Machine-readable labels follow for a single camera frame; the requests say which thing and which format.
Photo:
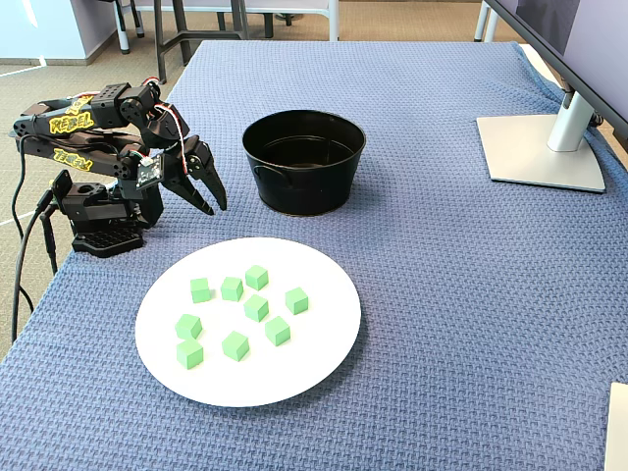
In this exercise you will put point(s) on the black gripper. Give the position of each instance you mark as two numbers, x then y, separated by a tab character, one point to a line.
190	169

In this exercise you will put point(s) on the green cube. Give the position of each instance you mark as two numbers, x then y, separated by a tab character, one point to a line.
189	354
235	345
256	277
200	290
189	326
232	288
297	300
277	330
256	307

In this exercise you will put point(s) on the white round plate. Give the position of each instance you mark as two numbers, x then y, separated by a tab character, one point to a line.
255	382

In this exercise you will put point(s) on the black metal bucket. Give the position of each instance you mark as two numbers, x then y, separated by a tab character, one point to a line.
304	196

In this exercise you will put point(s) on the black table clamp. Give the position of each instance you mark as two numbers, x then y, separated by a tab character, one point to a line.
50	243

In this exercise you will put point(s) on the dark chair leg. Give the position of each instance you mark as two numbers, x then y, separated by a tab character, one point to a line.
139	27
269	27

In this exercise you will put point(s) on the white table leg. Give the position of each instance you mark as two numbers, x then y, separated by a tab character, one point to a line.
123	29

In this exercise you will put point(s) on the blue woven table cloth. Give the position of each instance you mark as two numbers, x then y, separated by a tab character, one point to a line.
441	294

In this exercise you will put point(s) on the grey desk leg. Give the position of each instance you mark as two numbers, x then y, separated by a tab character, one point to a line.
481	27

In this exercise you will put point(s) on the computer monitor with silver stand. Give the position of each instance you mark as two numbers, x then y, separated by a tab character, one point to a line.
539	162

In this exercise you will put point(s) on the white flat board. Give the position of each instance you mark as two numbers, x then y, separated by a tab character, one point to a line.
619	432

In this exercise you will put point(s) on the small wrist camera circuit board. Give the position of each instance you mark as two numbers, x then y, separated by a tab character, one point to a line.
148	172

